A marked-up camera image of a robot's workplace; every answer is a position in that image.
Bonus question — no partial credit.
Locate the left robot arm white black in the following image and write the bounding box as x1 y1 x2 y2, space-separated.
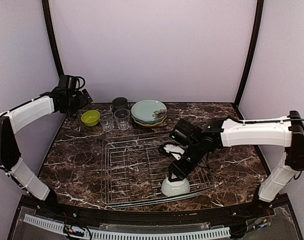
0 75 92 206

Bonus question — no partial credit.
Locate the black frame post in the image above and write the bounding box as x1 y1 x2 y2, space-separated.
42 0 64 77
233 0 264 109

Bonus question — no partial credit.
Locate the yellow dotted plate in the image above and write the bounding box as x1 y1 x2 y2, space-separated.
133 120 163 128

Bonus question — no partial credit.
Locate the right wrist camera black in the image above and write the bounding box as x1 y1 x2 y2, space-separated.
158 142 185 160

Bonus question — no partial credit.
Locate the clear glass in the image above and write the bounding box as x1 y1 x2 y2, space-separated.
99 110 114 132
114 109 130 131

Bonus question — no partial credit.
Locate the grey mug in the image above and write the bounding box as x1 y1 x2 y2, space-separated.
112 97 128 112

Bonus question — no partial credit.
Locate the lime green bowl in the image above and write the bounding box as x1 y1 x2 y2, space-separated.
81 110 100 127

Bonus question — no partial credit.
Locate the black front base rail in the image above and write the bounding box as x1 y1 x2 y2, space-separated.
18 194 301 238

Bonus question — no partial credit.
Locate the left black frame post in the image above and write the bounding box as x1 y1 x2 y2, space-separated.
42 0 64 77

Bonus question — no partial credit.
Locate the wire dish rack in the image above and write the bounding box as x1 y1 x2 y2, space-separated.
101 131 214 209

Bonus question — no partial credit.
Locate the pale celadon ribbed bowl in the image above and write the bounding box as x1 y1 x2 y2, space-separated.
161 178 190 197

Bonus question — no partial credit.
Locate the light green flower plate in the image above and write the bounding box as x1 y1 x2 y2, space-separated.
131 99 167 122

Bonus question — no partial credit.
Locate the white slotted cable duct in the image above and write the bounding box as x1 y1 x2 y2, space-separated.
23 214 231 240

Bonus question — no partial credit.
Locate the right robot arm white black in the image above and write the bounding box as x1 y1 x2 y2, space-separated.
161 110 304 203

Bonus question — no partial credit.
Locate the blue dotted plate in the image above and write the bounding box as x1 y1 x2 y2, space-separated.
132 117 166 125

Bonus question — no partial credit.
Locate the right black frame post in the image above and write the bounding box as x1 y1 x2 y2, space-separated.
233 0 264 109

